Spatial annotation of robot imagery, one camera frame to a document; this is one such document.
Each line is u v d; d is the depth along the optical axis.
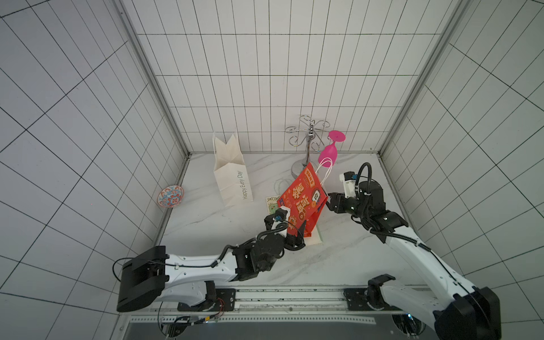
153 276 0.41
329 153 0.93
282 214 0.59
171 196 1.00
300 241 0.64
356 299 0.73
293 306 0.73
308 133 0.89
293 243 0.64
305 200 0.81
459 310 0.37
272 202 0.99
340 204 0.68
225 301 0.72
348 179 0.70
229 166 0.81
